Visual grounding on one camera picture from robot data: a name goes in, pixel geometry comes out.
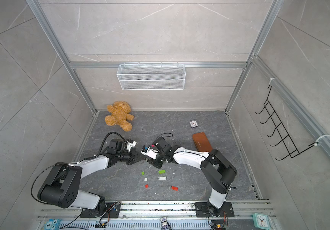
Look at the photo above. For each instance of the brown leather wallet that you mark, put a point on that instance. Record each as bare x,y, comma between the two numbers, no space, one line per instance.
201,142

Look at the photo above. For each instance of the red usb drive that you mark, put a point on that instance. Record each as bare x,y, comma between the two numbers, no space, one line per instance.
174,188

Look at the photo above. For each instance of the brown teddy bear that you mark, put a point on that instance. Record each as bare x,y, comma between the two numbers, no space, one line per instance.
120,115

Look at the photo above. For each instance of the blue cartoon alarm clock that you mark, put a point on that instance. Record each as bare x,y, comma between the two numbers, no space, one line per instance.
52,224

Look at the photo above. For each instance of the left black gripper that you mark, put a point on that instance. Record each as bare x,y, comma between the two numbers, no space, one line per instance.
135,155

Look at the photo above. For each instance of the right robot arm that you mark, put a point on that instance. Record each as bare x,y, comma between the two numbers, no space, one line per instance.
219,172

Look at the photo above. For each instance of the small square pink-white packet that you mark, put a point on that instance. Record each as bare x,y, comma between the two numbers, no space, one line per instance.
193,124

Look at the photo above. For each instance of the teal alarm clock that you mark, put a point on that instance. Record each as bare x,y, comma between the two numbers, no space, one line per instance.
261,221

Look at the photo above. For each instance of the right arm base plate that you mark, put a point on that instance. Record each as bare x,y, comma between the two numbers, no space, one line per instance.
205,209

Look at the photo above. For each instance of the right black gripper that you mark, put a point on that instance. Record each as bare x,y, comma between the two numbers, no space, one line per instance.
155,162

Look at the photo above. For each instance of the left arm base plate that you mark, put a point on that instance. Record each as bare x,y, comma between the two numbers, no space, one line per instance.
103,210

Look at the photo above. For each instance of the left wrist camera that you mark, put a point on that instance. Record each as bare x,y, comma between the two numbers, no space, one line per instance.
130,144

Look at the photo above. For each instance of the small purple toy figure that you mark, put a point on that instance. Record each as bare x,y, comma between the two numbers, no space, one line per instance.
164,224

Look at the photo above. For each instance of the black wire hook rack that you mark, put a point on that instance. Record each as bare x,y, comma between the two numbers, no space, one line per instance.
280,130

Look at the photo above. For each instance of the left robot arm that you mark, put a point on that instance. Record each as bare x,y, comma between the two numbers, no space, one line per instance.
61,187

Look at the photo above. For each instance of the white wire mesh basket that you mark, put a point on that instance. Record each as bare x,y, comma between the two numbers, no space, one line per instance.
151,76

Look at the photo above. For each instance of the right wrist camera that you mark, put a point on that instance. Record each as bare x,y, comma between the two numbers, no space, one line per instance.
150,151

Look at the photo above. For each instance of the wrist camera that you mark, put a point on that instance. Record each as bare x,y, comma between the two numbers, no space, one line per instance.
150,151
130,144

